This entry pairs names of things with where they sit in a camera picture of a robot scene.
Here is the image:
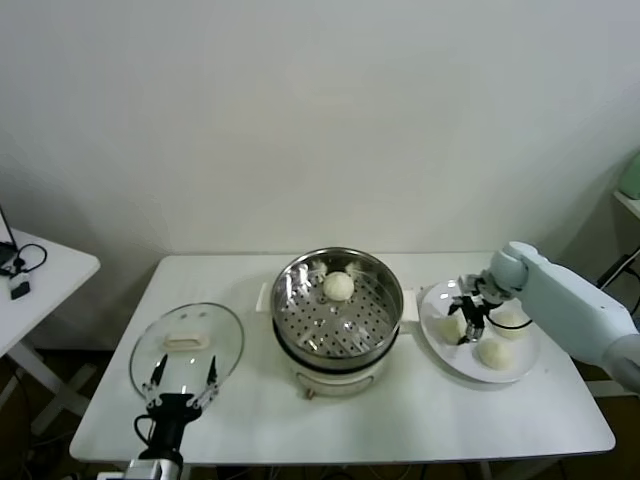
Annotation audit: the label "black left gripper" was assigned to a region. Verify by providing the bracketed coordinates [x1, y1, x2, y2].
[141, 353, 223, 458]

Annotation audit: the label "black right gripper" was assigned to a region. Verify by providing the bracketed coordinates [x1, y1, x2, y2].
[446, 287, 499, 346]

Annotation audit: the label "white steamed baozi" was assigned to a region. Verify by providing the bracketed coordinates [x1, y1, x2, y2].
[322, 272, 356, 305]
[492, 310, 530, 342]
[433, 314, 464, 346]
[474, 338, 516, 372]

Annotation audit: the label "stainless steel steamer basket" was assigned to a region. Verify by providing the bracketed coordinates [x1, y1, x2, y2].
[255, 246, 419, 369]

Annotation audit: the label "white round plate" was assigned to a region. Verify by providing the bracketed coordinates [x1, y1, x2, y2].
[418, 278, 542, 385]

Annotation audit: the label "round glass pot lid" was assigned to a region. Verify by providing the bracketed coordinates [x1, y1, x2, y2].
[128, 301, 246, 406]

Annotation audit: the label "white electric cooker base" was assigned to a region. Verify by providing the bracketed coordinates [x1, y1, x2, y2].
[273, 319, 401, 401]

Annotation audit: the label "white side table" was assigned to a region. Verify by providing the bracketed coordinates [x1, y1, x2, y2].
[0, 227, 101, 436]

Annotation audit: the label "white shelf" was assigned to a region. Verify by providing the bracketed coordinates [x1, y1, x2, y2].
[612, 189, 640, 221]

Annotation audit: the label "pale green container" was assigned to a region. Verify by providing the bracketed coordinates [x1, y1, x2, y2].
[619, 152, 640, 199]

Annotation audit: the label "dark laptop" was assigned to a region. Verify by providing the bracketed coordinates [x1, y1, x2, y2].
[0, 203, 19, 266]

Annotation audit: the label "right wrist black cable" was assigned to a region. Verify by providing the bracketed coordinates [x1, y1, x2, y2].
[487, 299, 534, 332]

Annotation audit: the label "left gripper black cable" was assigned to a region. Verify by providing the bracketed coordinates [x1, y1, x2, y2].
[133, 412, 154, 449]

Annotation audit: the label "black floor cables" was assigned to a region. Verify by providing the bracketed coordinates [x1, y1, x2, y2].
[597, 254, 634, 289]

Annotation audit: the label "black looped cable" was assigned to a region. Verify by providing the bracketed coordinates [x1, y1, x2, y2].
[0, 243, 49, 279]

